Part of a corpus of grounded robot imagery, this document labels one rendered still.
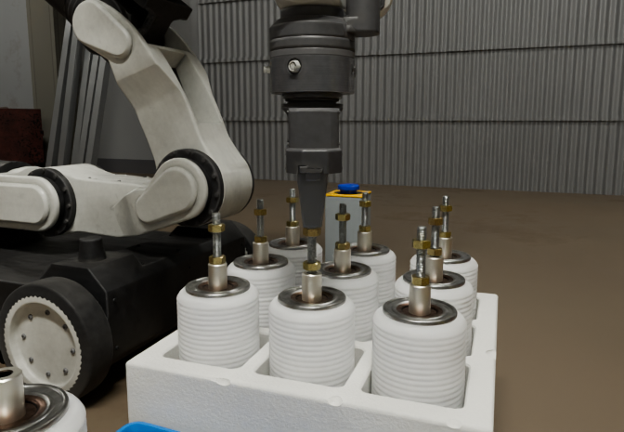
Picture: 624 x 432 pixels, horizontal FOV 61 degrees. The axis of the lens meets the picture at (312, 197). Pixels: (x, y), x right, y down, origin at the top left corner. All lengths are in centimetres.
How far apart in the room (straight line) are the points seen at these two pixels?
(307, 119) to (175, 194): 48
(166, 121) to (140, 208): 17
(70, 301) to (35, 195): 35
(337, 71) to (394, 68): 324
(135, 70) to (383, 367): 69
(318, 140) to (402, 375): 24
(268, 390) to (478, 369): 23
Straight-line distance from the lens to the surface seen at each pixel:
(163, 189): 96
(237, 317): 61
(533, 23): 370
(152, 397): 64
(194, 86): 109
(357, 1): 55
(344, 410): 54
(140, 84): 102
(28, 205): 120
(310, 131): 52
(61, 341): 93
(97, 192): 113
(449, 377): 55
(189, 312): 61
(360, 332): 68
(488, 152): 366
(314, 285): 58
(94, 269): 93
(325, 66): 52
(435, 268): 66
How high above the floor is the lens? 45
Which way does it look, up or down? 8 degrees down
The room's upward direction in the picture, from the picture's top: straight up
